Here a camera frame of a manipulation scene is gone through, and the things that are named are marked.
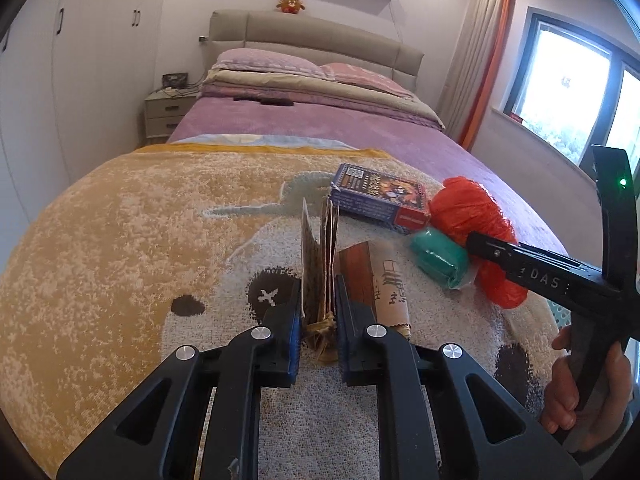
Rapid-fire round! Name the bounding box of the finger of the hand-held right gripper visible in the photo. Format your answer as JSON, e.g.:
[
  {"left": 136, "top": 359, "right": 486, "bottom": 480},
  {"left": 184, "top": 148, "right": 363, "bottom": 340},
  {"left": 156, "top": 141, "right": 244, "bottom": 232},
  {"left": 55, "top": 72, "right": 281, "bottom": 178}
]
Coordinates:
[{"left": 466, "top": 231, "right": 521, "bottom": 276}]

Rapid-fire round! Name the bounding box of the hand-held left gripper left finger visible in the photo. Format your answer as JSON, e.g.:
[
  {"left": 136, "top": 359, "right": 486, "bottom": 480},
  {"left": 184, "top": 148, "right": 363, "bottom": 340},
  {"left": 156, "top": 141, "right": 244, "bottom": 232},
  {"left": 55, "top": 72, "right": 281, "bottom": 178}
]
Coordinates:
[{"left": 56, "top": 280, "right": 305, "bottom": 480}]

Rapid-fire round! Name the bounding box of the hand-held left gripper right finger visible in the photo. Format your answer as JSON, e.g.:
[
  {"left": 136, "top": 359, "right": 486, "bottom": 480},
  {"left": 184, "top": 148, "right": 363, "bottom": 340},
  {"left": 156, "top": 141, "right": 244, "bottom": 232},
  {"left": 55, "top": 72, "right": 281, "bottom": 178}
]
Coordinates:
[{"left": 334, "top": 275, "right": 583, "bottom": 480}]

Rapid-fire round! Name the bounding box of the orange plastic bag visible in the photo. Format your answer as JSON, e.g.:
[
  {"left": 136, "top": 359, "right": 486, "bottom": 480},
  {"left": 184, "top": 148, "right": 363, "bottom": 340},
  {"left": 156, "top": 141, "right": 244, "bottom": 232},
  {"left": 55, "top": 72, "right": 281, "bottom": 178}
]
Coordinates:
[{"left": 429, "top": 176, "right": 530, "bottom": 308}]

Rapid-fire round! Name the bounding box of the green plastic packet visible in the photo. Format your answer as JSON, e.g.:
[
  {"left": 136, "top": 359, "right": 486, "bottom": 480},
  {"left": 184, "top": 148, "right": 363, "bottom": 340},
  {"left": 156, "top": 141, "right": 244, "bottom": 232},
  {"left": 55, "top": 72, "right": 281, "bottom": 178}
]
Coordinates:
[{"left": 410, "top": 227, "right": 471, "bottom": 291}]

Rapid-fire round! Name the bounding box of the wood print paper bag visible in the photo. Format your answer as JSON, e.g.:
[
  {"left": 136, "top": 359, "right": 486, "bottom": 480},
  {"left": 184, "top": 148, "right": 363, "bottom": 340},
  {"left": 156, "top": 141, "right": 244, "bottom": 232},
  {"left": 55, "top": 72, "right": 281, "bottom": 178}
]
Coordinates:
[{"left": 339, "top": 241, "right": 413, "bottom": 343}]

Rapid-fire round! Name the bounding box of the brown paper bag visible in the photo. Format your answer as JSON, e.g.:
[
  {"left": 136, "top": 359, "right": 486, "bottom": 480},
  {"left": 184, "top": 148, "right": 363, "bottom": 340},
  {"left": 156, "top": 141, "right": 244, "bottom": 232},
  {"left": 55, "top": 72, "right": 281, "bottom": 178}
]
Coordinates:
[{"left": 300, "top": 197, "right": 343, "bottom": 366}]

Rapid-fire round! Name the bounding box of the teal plastic laundry basket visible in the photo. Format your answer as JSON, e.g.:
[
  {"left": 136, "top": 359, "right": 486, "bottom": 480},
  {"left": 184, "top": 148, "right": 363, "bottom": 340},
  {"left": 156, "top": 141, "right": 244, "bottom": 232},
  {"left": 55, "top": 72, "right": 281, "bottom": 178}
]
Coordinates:
[{"left": 549, "top": 302, "right": 573, "bottom": 333}]

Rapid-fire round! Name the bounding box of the blue printed cardboard box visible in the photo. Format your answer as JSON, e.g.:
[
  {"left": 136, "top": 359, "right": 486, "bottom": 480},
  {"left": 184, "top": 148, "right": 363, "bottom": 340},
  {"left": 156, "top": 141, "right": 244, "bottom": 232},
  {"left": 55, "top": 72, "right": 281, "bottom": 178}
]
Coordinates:
[{"left": 327, "top": 162, "right": 432, "bottom": 236}]

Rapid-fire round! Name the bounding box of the person's right hand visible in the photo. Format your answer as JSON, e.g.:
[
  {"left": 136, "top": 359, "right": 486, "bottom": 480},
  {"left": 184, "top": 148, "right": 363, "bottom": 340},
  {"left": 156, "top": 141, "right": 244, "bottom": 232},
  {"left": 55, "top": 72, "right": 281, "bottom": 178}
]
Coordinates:
[{"left": 542, "top": 327, "right": 636, "bottom": 453}]

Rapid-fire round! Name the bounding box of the dark framed window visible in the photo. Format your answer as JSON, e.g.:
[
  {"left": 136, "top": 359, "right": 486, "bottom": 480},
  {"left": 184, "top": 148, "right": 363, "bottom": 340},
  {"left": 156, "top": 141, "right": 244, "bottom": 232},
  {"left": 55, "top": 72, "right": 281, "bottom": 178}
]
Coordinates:
[{"left": 502, "top": 6, "right": 640, "bottom": 176}]

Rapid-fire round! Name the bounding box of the beige and orange curtain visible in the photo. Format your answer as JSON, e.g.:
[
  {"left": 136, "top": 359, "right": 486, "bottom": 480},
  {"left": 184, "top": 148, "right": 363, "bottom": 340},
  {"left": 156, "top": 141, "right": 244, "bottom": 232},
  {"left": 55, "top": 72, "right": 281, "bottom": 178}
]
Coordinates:
[{"left": 435, "top": 0, "right": 516, "bottom": 151}]

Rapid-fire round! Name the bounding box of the yellow printed blanket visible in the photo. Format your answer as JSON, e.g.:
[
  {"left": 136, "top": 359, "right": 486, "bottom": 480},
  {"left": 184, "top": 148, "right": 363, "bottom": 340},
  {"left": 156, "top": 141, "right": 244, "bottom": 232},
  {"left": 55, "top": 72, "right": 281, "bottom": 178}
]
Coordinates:
[{"left": 0, "top": 134, "right": 571, "bottom": 480}]

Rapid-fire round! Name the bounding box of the bed with purple cover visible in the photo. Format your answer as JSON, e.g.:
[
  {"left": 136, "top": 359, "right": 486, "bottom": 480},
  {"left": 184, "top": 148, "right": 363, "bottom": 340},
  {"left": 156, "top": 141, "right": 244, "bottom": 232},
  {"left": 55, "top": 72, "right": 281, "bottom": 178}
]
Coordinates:
[{"left": 166, "top": 95, "right": 571, "bottom": 261}]

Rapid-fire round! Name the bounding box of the pink pillow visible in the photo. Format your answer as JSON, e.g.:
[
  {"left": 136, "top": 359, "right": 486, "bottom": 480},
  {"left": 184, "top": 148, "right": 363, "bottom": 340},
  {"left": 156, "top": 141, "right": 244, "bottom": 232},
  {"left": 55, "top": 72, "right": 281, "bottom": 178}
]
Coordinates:
[{"left": 320, "top": 62, "right": 418, "bottom": 101}]

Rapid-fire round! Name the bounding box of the black remote control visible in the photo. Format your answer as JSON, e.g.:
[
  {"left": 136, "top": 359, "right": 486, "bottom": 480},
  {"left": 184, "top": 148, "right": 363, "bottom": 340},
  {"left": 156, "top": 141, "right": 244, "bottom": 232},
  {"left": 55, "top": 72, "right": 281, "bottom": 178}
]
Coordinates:
[{"left": 234, "top": 95, "right": 295, "bottom": 107}]

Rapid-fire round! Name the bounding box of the folded beige blanket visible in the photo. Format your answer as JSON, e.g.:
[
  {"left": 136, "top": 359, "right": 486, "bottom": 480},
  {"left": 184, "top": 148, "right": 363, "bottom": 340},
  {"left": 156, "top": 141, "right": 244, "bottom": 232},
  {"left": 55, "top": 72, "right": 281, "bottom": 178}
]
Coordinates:
[{"left": 200, "top": 67, "right": 446, "bottom": 131}]

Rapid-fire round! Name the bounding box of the beige nightstand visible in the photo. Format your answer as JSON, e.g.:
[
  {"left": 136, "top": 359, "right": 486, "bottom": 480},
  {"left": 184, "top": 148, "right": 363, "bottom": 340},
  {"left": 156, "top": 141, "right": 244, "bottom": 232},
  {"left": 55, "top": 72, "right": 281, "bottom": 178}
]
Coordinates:
[{"left": 144, "top": 87, "right": 203, "bottom": 143}]

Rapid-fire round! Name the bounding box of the purple pillow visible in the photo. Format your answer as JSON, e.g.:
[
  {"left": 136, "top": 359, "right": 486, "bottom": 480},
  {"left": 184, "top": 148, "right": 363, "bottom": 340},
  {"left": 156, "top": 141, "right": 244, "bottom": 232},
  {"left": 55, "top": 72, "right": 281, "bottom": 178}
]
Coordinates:
[{"left": 212, "top": 48, "right": 326, "bottom": 81}]

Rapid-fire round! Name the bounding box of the beige padded headboard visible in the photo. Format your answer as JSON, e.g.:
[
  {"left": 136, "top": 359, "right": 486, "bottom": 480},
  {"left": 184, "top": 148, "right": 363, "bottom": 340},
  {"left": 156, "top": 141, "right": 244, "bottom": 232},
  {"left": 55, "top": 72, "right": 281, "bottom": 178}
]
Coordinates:
[{"left": 207, "top": 8, "right": 426, "bottom": 93}]

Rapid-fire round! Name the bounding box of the white wardrobe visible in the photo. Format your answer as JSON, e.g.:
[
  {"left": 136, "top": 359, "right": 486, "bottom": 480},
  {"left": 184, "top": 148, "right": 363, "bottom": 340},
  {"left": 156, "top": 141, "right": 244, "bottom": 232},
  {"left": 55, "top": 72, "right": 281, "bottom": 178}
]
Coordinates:
[{"left": 0, "top": 0, "right": 211, "bottom": 261}]

